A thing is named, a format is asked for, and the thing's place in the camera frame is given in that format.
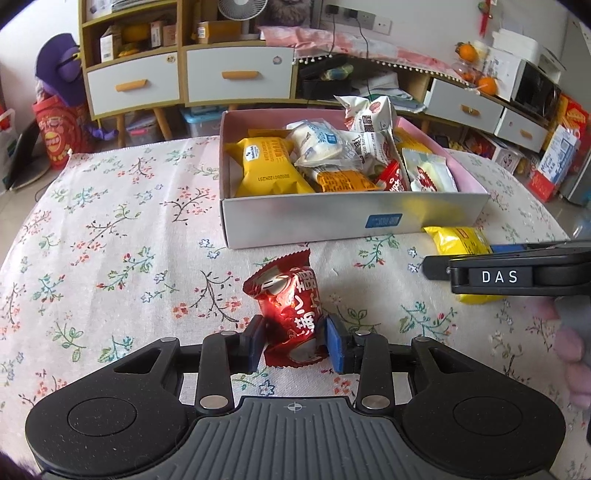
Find tall wooden shelf cabinet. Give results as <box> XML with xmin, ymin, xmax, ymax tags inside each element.
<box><xmin>78</xmin><ymin>0</ymin><xmax>183</xmax><ymax>148</ymax></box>

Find framed cat picture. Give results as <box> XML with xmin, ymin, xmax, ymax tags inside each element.
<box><xmin>265</xmin><ymin>0</ymin><xmax>321</xmax><ymax>29</ymax></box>

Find orange clear snack packet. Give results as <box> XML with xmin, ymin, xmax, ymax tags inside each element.
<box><xmin>315</xmin><ymin>168</ymin><xmax>385</xmax><ymax>193</ymax></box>

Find black microwave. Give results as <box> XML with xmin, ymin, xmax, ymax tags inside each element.
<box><xmin>512</xmin><ymin>60</ymin><xmax>561</xmax><ymax>115</ymax></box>

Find red candy packet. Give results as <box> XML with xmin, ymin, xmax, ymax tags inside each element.
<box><xmin>375</xmin><ymin>159</ymin><xmax>411</xmax><ymax>192</ymax></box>
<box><xmin>242</xmin><ymin>248</ymin><xmax>332</xmax><ymax>368</ymax></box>

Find clear bin blue lid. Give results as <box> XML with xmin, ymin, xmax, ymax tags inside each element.
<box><xmin>180</xmin><ymin>107</ymin><xmax>222</xmax><ymax>138</ymax></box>

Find wall socket strip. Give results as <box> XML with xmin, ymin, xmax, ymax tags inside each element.
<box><xmin>323</xmin><ymin>4</ymin><xmax>391</xmax><ymax>34</ymax></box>

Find yellow toy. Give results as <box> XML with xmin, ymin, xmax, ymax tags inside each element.
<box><xmin>121</xmin><ymin>23</ymin><xmax>151</xmax><ymax>57</ymax></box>

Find blue white carton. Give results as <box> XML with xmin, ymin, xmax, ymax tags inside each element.
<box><xmin>526</xmin><ymin>124</ymin><xmax>581</xmax><ymax>203</ymax></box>

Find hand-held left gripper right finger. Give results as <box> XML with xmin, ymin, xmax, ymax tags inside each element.
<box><xmin>325</xmin><ymin>315</ymin><xmax>483</xmax><ymax>415</ymax></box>

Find black flat board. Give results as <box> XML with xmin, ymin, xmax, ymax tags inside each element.
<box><xmin>4</xmin><ymin>122</ymin><xmax>54</xmax><ymax>191</ymax></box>

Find pile of papers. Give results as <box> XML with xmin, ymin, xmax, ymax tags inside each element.
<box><xmin>355</xmin><ymin>71</ymin><xmax>428</xmax><ymax>114</ymax></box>

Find long wooden console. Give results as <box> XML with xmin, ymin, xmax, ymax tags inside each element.
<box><xmin>293</xmin><ymin>55</ymin><xmax>552</xmax><ymax>153</ymax></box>

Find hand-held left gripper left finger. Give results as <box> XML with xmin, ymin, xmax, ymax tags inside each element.
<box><xmin>111</xmin><ymin>315</ymin><xmax>269</xmax><ymax>415</ymax></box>

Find low wooden drawer cabinet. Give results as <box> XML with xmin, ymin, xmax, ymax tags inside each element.
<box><xmin>180</xmin><ymin>39</ymin><xmax>298</xmax><ymax>139</ymax></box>

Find yellow waffle packet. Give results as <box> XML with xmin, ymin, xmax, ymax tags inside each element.
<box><xmin>392</xmin><ymin>128</ymin><xmax>435</xmax><ymax>155</ymax></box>
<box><xmin>225</xmin><ymin>135</ymin><xmax>315</xmax><ymax>198</ymax></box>
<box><xmin>422</xmin><ymin>225</ymin><xmax>511</xmax><ymax>306</ymax></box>

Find red hanging ornament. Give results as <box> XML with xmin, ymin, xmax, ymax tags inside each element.
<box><xmin>478</xmin><ymin>0</ymin><xmax>497</xmax><ymax>38</ymax></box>

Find person's right hand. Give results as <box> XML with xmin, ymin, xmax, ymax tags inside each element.
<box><xmin>531</xmin><ymin>295</ymin><xmax>591</xmax><ymax>404</ymax></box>

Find white toy box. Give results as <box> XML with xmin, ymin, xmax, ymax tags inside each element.
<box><xmin>464</xmin><ymin>133</ymin><xmax>525</xmax><ymax>172</ymax></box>

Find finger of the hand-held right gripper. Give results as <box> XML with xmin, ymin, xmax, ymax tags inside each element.
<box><xmin>490</xmin><ymin>241</ymin><xmax>591</xmax><ymax>254</ymax></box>
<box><xmin>422</xmin><ymin>254</ymin><xmax>455</xmax><ymax>282</ymax></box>

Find glass jar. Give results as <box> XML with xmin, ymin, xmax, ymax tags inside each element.
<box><xmin>452</xmin><ymin>60</ymin><xmax>481</xmax><ymax>84</ymax></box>

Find clear storage bin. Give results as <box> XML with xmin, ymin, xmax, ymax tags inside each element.
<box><xmin>124</xmin><ymin>113</ymin><xmax>160</xmax><ymax>147</ymax></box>

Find grey refrigerator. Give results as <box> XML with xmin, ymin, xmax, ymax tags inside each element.
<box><xmin>561</xmin><ymin>18</ymin><xmax>591</xmax><ymax>206</ymax></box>

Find black basket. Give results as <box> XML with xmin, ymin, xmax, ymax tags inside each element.
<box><xmin>300</xmin><ymin>58</ymin><xmax>356</xmax><ymax>101</ymax></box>

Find small brown boxes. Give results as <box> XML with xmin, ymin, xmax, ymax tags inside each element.
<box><xmin>148</xmin><ymin>21</ymin><xmax>178</xmax><ymax>47</ymax></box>

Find pink cardboard box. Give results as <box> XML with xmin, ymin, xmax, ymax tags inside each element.
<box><xmin>219</xmin><ymin>108</ymin><xmax>491</xmax><ymax>250</ymax></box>

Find white green snack packet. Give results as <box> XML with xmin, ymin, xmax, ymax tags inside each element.
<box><xmin>401</xmin><ymin>148</ymin><xmax>459</xmax><ymax>193</ymax></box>

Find red round bag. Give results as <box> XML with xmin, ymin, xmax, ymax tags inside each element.
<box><xmin>32</xmin><ymin>95</ymin><xmax>95</xmax><ymax>171</ymax></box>

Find white desk fan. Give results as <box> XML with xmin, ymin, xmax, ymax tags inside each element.
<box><xmin>217</xmin><ymin>0</ymin><xmax>269</xmax><ymax>40</ymax></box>

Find small white carton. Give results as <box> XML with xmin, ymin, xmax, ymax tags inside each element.
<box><xmin>99</xmin><ymin>25</ymin><xmax>122</xmax><ymax>63</ymax></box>

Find white blue bread packet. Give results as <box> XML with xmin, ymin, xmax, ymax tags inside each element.
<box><xmin>285</xmin><ymin>119</ymin><xmax>352</xmax><ymax>168</ymax></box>

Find purple plush toy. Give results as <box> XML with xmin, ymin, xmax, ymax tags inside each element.
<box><xmin>36</xmin><ymin>32</ymin><xmax>118</xmax><ymax>141</ymax></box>

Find white printer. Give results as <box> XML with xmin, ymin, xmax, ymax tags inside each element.
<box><xmin>492</xmin><ymin>28</ymin><xmax>566</xmax><ymax>70</ymax></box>

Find red white shopping bag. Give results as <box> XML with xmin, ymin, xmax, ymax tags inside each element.
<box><xmin>0</xmin><ymin>108</ymin><xmax>20</xmax><ymax>188</ymax></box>

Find stack of documents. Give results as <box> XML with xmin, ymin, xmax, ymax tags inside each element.
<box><xmin>111</xmin><ymin>0</ymin><xmax>178</xmax><ymax>12</ymax></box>

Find red yellow box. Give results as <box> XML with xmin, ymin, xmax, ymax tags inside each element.
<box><xmin>549</xmin><ymin>92</ymin><xmax>585</xmax><ymax>139</ymax></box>

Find pink cloth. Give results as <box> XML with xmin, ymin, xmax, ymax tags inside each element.
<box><xmin>256</xmin><ymin>25</ymin><xmax>478</xmax><ymax>88</ymax></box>

